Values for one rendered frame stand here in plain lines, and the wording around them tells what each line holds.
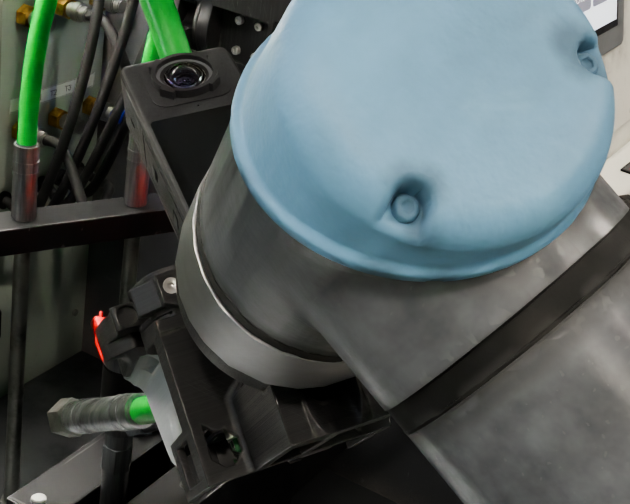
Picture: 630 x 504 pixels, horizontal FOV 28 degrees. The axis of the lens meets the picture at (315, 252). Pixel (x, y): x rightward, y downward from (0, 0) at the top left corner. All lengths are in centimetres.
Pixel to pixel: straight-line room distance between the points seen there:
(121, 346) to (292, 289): 20
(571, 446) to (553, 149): 6
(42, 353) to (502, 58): 101
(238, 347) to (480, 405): 10
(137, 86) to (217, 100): 3
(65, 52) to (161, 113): 64
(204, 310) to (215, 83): 15
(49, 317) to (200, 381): 79
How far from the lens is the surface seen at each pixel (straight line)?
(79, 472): 88
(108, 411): 64
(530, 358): 27
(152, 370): 53
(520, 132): 25
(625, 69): 163
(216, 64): 50
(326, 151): 24
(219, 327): 35
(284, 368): 36
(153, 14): 55
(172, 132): 46
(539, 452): 27
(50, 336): 124
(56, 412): 70
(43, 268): 119
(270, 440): 41
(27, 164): 91
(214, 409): 44
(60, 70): 111
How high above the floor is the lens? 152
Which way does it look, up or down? 27 degrees down
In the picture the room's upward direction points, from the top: 9 degrees clockwise
